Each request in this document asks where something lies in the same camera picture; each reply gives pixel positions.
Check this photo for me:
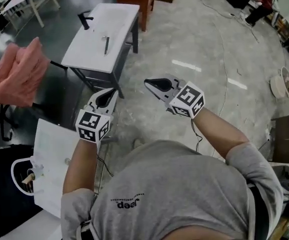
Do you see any tall black faucet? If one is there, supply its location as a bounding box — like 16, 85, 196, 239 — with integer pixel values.
77, 10, 95, 31

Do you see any white loop faucet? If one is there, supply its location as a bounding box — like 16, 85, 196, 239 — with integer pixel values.
10, 157, 45, 197

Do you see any pink towel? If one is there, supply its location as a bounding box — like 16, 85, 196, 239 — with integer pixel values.
0, 36, 52, 108

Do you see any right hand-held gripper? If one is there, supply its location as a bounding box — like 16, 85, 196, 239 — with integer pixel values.
143, 74, 205, 119

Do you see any white floor cable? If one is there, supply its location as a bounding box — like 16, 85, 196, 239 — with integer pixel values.
204, 6, 230, 117

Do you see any slim black stick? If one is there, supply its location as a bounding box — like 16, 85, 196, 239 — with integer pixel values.
103, 35, 110, 57

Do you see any person's grey t-shirt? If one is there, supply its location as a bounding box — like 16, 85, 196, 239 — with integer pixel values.
60, 140, 284, 240

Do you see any person's left forearm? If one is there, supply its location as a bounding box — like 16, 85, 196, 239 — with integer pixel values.
62, 140, 102, 196

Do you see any curved white sink basin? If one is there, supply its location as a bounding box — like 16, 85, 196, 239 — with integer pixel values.
31, 118, 82, 219

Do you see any white curved counter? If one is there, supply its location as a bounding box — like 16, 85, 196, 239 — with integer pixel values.
0, 208, 63, 240

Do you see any flat white sink basin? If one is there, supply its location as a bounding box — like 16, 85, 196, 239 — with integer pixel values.
61, 3, 140, 74

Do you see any white round tub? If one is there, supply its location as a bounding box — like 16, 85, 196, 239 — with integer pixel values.
270, 75, 289, 100

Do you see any person's right forearm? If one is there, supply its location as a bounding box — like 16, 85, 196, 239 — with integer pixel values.
191, 107, 250, 160

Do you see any white table with dark legs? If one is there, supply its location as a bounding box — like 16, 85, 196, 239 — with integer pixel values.
70, 8, 140, 100

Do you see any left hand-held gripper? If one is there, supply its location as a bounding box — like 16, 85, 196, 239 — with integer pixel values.
75, 87, 119, 145

